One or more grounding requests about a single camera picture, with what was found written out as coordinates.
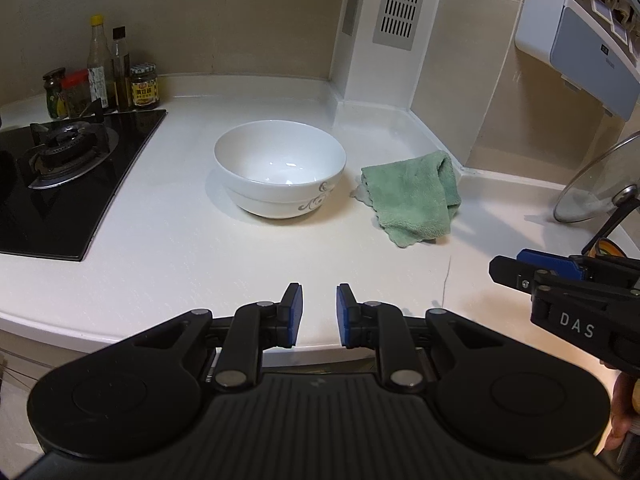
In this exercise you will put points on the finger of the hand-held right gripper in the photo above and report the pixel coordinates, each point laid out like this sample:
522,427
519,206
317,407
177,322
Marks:
515,272
547,260

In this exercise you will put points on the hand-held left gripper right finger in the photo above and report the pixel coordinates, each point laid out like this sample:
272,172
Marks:
344,316

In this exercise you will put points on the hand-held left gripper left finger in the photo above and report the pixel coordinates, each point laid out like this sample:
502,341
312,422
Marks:
296,315

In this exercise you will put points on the green cleaning cloth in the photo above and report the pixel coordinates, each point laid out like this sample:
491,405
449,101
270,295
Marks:
410,195

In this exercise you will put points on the white patterned bowl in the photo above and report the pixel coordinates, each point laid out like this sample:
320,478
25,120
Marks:
280,160

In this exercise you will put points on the person's right hand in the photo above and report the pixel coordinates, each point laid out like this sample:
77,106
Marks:
622,410

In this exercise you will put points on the orange container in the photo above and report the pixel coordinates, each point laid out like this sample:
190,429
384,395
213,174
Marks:
607,249

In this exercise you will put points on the glass pot lid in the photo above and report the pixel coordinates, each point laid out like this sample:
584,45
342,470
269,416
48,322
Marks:
595,185

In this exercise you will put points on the black glass gas stove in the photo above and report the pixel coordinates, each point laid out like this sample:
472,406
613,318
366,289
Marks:
75,210

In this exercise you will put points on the yellow label sauce jar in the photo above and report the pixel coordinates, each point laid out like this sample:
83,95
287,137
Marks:
145,91

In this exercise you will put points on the metal stove burner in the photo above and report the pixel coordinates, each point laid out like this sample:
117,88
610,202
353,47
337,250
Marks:
65,152

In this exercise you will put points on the grey vent grille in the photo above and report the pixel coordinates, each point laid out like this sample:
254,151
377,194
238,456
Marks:
402,5

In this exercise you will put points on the dark oil bottle black cap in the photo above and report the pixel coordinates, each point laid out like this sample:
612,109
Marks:
121,75

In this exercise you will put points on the narrow grey vent panel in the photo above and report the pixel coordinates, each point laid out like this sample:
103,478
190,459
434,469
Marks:
350,7

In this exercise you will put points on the red lid jar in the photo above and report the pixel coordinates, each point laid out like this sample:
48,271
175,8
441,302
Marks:
76,97

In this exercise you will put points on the clear bottle yellow cap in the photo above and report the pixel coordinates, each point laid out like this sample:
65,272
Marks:
99,70

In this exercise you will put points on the dark lid pickle jar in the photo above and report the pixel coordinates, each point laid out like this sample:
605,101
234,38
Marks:
53,97

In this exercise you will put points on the white wall appliance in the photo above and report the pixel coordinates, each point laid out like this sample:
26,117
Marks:
585,45

